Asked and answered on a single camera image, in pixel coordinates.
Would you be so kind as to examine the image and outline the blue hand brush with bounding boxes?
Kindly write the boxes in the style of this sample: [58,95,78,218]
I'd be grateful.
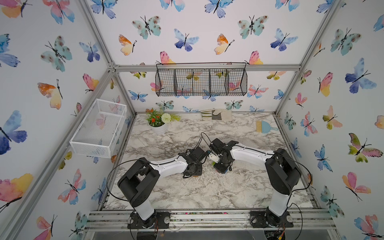
[256,121,279,134]

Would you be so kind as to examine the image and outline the black wire basket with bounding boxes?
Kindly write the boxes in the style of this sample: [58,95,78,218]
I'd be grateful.
[153,63,248,97]

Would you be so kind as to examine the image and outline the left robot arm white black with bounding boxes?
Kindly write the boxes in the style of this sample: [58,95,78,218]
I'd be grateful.
[118,147,210,221]

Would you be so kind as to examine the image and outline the aluminium rail front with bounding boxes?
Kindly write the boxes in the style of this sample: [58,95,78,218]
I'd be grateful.
[85,209,336,232]

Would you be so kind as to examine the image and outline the potted plant white pot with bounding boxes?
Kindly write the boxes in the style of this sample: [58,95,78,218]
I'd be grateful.
[146,108,181,135]

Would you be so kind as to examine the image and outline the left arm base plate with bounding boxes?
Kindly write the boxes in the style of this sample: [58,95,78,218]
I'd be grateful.
[128,211,171,230]

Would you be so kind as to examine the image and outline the work glove beige grey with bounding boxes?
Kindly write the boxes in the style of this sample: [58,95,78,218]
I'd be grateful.
[200,109,233,122]

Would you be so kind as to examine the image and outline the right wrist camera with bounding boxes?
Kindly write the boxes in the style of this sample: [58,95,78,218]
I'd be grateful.
[208,152,220,163]

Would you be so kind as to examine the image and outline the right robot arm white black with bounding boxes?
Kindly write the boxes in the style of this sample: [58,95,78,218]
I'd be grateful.
[210,139,302,218]

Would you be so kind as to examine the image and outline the white mesh basket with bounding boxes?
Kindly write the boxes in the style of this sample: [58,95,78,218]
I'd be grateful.
[70,99,127,158]

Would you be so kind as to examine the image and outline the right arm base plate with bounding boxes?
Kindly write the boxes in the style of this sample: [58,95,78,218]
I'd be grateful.
[250,209,294,228]

